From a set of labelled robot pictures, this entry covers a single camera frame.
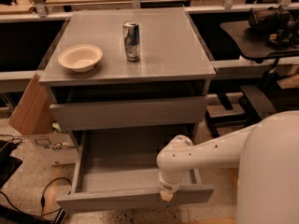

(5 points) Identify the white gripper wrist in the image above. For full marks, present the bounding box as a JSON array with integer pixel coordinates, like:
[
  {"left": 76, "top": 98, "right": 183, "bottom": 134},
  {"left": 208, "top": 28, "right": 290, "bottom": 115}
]
[{"left": 156, "top": 135, "right": 192, "bottom": 202}]

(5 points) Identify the grey drawer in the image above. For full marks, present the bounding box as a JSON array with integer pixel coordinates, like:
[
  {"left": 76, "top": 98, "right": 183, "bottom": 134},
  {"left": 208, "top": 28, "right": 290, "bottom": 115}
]
[
  {"left": 57, "top": 125, "right": 214, "bottom": 213},
  {"left": 50, "top": 96, "right": 208, "bottom": 131}
]

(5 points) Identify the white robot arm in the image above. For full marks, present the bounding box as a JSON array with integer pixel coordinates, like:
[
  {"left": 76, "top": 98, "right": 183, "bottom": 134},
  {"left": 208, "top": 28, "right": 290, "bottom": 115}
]
[{"left": 157, "top": 111, "right": 299, "bottom": 224}]

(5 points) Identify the grey top drawer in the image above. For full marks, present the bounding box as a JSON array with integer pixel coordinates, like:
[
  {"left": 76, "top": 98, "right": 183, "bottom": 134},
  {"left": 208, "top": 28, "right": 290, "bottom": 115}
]
[{"left": 50, "top": 96, "right": 208, "bottom": 131}]

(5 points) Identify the grey drawer cabinet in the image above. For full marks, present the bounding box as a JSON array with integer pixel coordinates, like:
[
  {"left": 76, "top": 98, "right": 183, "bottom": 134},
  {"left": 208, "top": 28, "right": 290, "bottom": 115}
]
[{"left": 40, "top": 8, "right": 215, "bottom": 131}]

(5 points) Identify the black office chair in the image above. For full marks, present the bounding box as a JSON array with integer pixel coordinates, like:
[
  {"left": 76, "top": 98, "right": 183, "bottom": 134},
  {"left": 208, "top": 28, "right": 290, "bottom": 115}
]
[{"left": 206, "top": 58, "right": 299, "bottom": 138}]

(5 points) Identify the cardboard box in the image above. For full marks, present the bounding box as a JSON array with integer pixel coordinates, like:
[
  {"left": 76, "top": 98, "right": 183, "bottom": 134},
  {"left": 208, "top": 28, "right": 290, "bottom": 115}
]
[{"left": 8, "top": 74, "right": 78, "bottom": 165}]

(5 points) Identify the black equipment at left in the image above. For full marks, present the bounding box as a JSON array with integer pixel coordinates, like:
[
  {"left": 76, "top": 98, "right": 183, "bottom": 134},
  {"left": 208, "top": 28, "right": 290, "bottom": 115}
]
[{"left": 0, "top": 140, "right": 22, "bottom": 188}]

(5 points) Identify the white paper bowl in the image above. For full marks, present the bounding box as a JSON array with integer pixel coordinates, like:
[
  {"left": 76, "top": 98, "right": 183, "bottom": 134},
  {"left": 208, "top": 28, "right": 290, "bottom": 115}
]
[{"left": 58, "top": 45, "right": 103, "bottom": 73}]

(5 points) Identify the black side table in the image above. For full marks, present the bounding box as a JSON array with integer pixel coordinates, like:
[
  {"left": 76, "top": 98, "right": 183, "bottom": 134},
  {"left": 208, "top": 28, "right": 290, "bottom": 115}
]
[{"left": 220, "top": 21, "right": 299, "bottom": 61}]

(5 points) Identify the silver blue drink can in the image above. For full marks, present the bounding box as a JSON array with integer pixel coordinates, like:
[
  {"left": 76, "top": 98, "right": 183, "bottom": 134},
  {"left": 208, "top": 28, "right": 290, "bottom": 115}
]
[{"left": 123, "top": 21, "right": 140, "bottom": 62}]

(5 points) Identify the black device on table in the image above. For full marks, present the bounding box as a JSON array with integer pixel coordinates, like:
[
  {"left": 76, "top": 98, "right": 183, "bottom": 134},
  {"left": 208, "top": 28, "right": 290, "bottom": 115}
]
[{"left": 249, "top": 7, "right": 299, "bottom": 48}]

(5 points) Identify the black cable on floor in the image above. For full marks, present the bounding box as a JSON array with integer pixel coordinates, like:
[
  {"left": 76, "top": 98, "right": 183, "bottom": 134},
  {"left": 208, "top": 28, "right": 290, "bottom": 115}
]
[{"left": 0, "top": 176, "right": 73, "bottom": 219}]

